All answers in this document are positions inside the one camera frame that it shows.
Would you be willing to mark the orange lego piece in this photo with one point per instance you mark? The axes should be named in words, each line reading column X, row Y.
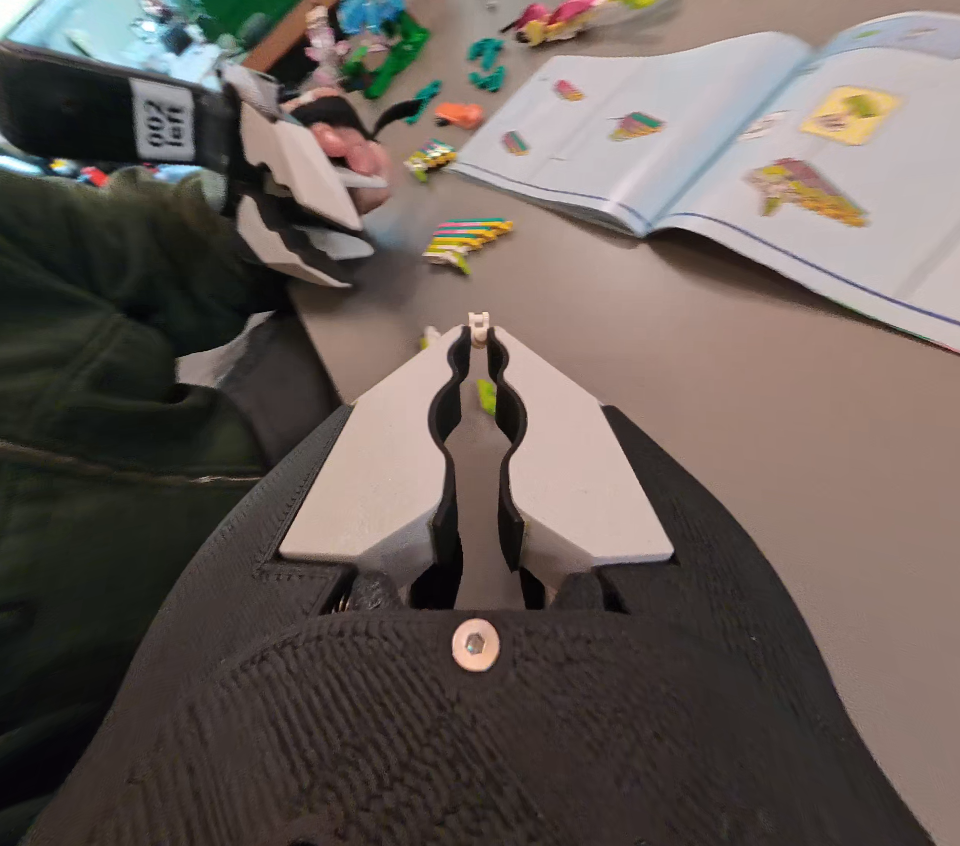
column 459, row 115

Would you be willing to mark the small striped lego assembly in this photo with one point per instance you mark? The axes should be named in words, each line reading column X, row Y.
column 431, row 158

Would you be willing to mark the person's left forearm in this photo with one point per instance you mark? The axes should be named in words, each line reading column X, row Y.
column 112, row 261

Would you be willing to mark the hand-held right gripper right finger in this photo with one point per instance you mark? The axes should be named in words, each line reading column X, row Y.
column 577, row 479

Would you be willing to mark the striped lego wing assembly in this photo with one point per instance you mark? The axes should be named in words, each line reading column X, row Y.
column 469, row 243

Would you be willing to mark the pink yellow lego bird assembly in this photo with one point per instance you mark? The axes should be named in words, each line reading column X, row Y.
column 570, row 18

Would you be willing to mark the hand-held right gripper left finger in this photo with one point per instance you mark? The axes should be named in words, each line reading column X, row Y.
column 375, row 471

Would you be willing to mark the person's left hand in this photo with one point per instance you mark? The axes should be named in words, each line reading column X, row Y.
column 369, row 164

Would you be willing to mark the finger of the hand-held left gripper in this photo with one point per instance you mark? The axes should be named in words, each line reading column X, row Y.
column 300, row 164
column 292, row 250

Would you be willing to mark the teal lego piece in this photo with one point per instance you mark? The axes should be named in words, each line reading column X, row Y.
column 487, row 63
column 426, row 100

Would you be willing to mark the green lego stem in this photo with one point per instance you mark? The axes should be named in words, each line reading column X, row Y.
column 397, row 59

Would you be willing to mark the small white lego piece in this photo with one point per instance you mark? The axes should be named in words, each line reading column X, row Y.
column 478, row 323

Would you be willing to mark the lego instruction booklet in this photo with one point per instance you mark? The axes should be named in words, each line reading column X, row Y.
column 712, row 186

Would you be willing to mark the small lime lego piece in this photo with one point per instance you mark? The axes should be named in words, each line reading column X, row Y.
column 487, row 396

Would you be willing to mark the pink lego flower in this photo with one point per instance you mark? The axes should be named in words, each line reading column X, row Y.
column 326, row 40

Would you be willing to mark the dark green jacket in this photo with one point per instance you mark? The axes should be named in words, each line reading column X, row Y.
column 90, row 561

